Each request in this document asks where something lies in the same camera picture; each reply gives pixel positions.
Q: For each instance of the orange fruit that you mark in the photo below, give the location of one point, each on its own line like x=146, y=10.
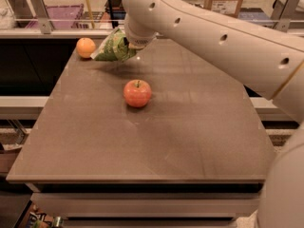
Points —
x=85, y=47

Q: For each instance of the metal railing post left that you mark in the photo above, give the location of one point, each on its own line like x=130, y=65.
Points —
x=41, y=12

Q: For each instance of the red apple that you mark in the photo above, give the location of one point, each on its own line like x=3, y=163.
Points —
x=137, y=93

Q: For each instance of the metal railing post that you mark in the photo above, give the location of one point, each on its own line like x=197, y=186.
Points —
x=285, y=17
x=41, y=12

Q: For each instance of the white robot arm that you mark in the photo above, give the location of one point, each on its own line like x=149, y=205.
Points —
x=268, y=61

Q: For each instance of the green jalapeno chip bag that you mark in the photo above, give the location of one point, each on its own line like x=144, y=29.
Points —
x=115, y=47

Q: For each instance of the metal railing post right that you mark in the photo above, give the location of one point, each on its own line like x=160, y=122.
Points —
x=285, y=17

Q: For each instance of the purple plastic crate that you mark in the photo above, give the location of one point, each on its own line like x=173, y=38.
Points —
x=61, y=17

